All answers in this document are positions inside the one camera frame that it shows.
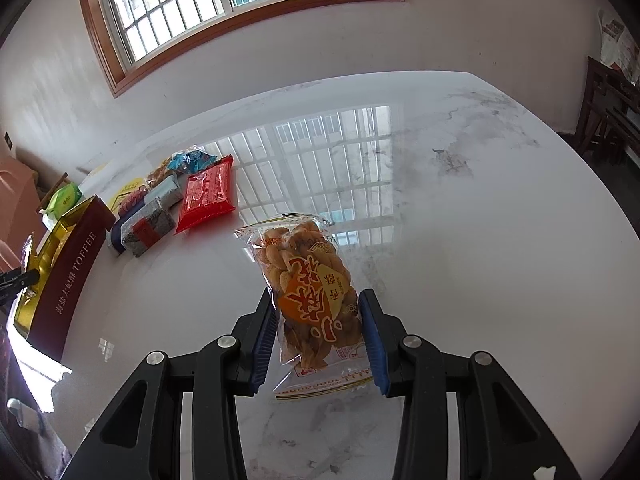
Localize pink cardboard box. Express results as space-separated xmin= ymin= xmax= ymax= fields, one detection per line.
xmin=0 ymin=155 xmax=41 ymax=271

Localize maroon box with gold lining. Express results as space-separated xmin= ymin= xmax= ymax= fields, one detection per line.
xmin=12 ymin=195 xmax=117 ymax=363

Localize grey packet with red label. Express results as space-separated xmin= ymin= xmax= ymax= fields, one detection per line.
xmin=107 ymin=197 xmax=177 ymax=259

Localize navy and teal snack packet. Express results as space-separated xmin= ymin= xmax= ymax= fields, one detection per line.
xmin=145 ymin=174 xmax=187 ymax=209

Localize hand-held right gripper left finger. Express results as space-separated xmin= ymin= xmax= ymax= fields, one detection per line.
xmin=60 ymin=287 xmax=278 ymax=480

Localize blue candy packet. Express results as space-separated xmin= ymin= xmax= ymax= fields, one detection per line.
xmin=167 ymin=147 xmax=216 ymax=173

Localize wall poster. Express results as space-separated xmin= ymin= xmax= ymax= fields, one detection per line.
xmin=597 ymin=7 xmax=640 ymax=83

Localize fried dough twist packet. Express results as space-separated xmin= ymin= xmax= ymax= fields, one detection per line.
xmin=234 ymin=212 xmax=373 ymax=402

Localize dark wooden chair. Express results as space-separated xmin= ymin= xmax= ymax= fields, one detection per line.
xmin=575 ymin=56 xmax=640 ymax=163

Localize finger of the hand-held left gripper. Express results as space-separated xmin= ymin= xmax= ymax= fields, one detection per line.
xmin=0 ymin=269 xmax=40 ymax=306

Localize red snack packet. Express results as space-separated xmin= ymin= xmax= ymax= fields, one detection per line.
xmin=174 ymin=156 xmax=237 ymax=235

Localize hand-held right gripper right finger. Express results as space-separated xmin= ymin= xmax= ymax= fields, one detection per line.
xmin=357 ymin=287 xmax=583 ymax=480

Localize small orange snack packet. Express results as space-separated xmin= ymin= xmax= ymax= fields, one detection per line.
xmin=146 ymin=157 xmax=176 ymax=186

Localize light wooden chair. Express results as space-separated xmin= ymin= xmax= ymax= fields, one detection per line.
xmin=35 ymin=172 xmax=71 ymax=213

